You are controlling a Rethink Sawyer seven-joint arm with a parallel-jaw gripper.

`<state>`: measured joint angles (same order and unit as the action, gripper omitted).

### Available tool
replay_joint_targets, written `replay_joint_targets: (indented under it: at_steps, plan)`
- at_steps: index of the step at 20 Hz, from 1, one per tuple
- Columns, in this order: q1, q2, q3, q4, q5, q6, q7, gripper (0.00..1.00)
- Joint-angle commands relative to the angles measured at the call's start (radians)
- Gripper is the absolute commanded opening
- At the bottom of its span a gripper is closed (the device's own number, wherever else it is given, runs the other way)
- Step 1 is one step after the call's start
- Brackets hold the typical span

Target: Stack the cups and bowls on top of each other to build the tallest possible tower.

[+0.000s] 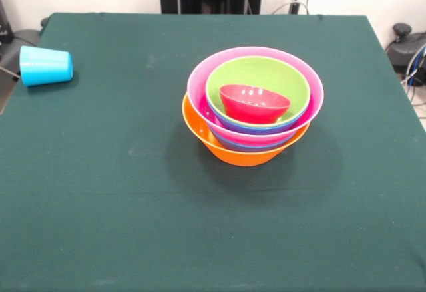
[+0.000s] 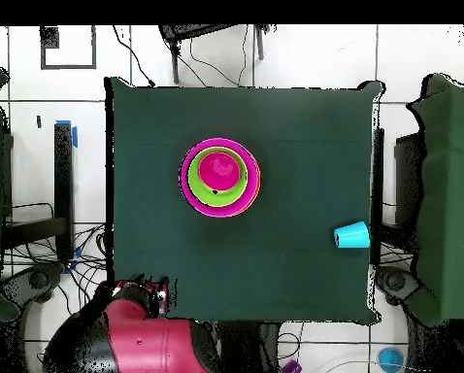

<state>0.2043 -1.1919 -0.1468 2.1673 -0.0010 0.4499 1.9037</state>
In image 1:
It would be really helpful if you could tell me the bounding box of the blue plastic cup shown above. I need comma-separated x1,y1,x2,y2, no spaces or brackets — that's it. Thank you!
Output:
19,45,74,88

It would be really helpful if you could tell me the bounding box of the orange plastic bowl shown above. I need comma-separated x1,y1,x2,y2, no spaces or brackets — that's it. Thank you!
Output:
181,92,311,168

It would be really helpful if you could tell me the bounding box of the blue plastic bowl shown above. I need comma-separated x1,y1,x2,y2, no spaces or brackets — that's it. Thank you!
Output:
209,127,294,153
208,104,307,136

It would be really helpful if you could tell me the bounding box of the small red plastic bowl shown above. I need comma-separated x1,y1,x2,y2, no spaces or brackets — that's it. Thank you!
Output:
218,84,292,125

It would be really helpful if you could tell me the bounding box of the large pink plastic bowl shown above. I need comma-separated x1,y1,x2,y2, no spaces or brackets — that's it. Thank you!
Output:
186,46,325,146

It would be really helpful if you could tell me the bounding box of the green plastic bowl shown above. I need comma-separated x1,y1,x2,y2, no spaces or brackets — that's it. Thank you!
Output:
204,55,312,129

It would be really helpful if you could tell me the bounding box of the dark green tablecloth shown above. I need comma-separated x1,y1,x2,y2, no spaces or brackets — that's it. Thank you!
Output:
0,12,426,292

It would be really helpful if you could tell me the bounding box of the black floor foot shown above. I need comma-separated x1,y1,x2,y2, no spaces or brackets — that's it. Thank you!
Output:
385,22,426,73

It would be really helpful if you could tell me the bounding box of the grey floor base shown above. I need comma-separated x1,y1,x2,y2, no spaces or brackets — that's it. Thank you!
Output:
0,17,49,73

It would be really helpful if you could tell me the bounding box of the grey cable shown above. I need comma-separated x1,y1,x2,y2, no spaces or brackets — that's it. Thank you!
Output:
271,1,310,15

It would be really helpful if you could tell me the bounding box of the cable bundle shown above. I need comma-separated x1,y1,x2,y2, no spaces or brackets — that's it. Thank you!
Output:
401,45,426,106

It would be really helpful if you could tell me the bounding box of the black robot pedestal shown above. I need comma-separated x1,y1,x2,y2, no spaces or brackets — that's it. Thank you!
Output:
0,0,14,43

